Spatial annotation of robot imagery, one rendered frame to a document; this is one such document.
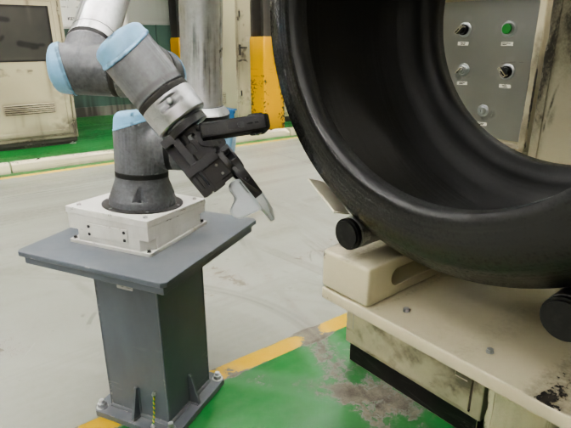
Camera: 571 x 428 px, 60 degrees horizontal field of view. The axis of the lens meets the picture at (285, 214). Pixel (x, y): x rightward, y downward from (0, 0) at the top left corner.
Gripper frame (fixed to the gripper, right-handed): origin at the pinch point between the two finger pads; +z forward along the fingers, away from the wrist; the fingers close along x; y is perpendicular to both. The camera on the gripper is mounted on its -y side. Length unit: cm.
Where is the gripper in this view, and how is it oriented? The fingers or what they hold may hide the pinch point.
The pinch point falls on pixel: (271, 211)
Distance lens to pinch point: 82.1
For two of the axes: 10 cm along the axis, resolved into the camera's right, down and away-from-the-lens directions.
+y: -7.7, 6.3, -1.2
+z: 6.2, 7.8, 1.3
